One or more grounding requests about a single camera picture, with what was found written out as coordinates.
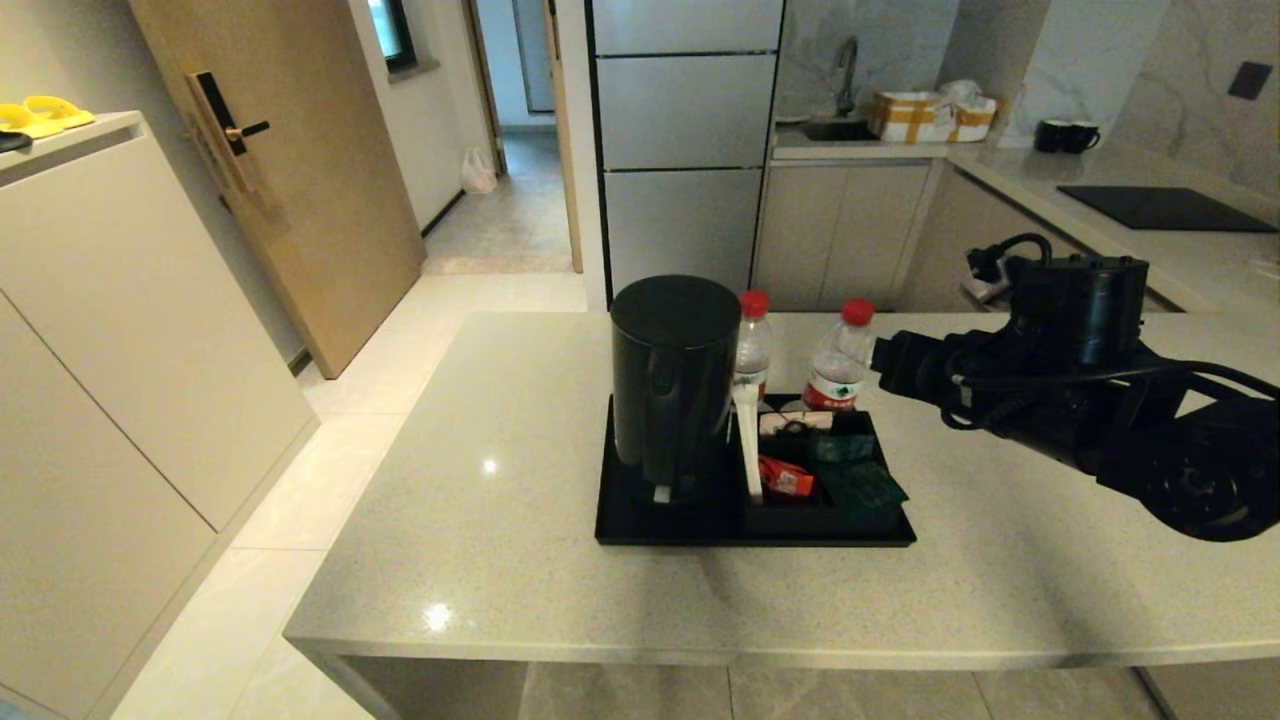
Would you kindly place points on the white brown sachet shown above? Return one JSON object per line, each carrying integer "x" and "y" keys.
{"x": 795, "y": 423}

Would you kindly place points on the silver refrigerator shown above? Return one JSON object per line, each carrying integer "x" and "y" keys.
{"x": 680, "y": 150}

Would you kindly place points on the red tea packet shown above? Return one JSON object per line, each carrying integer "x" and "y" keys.
{"x": 782, "y": 478}

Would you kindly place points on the black electric kettle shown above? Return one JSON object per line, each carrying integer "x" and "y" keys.
{"x": 670, "y": 380}

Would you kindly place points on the light wooden door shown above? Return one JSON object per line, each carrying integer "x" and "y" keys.
{"x": 320, "y": 200}

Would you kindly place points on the black mug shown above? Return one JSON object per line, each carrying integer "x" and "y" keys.
{"x": 1049, "y": 136}
{"x": 1077, "y": 138}

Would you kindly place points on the chrome kitchen faucet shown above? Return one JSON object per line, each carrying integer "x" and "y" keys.
{"x": 848, "y": 72}

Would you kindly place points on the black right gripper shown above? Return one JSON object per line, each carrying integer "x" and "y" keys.
{"x": 915, "y": 368}

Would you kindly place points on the beige kitchen counter cabinets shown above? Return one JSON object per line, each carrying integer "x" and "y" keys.
{"x": 850, "y": 233}

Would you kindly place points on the cardboard box yellow tape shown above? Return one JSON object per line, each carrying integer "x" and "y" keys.
{"x": 922, "y": 117}

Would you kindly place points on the dark framed window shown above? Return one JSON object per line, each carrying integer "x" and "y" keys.
{"x": 392, "y": 30}

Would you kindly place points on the black wall switch plate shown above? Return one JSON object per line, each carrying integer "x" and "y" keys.
{"x": 1250, "y": 80}

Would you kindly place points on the yellow slipper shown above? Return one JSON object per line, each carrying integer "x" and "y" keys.
{"x": 60, "y": 110}
{"x": 28, "y": 122}

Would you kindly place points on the black rectangular serving tray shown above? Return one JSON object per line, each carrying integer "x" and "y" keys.
{"x": 660, "y": 527}

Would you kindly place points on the white upright paper sleeve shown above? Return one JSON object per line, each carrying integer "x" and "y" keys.
{"x": 747, "y": 440}

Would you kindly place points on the dark green tea packet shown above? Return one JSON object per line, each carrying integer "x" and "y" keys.
{"x": 865, "y": 488}
{"x": 838, "y": 448}

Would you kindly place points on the clear water bottle red cap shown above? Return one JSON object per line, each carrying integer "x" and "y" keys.
{"x": 753, "y": 350}
{"x": 836, "y": 370}

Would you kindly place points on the black compartment organizer box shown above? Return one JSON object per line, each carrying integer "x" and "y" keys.
{"x": 790, "y": 518}

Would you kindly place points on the white crumpled plastic bag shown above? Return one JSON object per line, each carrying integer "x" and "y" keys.
{"x": 962, "y": 90}

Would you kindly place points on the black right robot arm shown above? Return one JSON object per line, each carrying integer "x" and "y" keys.
{"x": 1110, "y": 400}

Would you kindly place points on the cream tall cabinet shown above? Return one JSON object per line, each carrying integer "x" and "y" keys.
{"x": 120, "y": 380}

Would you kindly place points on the black induction cooktop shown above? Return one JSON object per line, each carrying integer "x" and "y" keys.
{"x": 1167, "y": 208}

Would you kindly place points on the white tied plastic bag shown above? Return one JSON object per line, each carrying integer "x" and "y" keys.
{"x": 478, "y": 171}

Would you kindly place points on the dark kitchen sink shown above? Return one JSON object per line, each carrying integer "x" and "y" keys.
{"x": 838, "y": 129}

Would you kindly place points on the black gold door lock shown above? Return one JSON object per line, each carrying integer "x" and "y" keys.
{"x": 222, "y": 128}

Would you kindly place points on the small black flat object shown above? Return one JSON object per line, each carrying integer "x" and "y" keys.
{"x": 12, "y": 141}

